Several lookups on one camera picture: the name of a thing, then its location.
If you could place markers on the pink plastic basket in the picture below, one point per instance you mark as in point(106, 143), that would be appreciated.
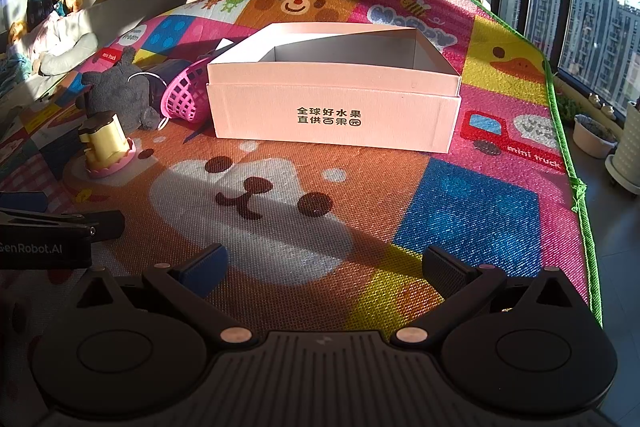
point(185, 94)

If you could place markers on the yellow toy with pink base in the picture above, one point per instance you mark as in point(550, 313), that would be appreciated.
point(107, 142)

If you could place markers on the small green plant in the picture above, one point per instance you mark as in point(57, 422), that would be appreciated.
point(567, 107)

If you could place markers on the grey plush toy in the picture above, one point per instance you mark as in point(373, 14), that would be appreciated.
point(115, 92)

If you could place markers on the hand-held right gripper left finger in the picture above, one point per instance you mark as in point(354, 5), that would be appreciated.
point(207, 268)

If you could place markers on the white cardboard box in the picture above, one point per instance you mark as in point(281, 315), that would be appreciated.
point(325, 107)

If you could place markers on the white cushion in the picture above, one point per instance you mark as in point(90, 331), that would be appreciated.
point(67, 44)

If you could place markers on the blonde doll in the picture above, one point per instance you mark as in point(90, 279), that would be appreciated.
point(20, 38)

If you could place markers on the white round basin pot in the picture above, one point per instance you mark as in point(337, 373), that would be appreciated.
point(592, 137)

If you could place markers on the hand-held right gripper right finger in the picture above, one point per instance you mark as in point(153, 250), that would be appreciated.
point(442, 271)

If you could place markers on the palm in white ribbed pot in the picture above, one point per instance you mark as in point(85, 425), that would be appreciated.
point(630, 142)

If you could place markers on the black bag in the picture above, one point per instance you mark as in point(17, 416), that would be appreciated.
point(41, 2)

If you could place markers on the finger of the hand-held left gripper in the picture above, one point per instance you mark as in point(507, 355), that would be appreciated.
point(105, 224)
point(25, 201)

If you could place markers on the black window frame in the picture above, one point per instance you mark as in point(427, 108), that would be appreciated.
point(566, 7)

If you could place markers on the colourful cartoon play mat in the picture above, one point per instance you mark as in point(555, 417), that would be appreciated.
point(475, 217)

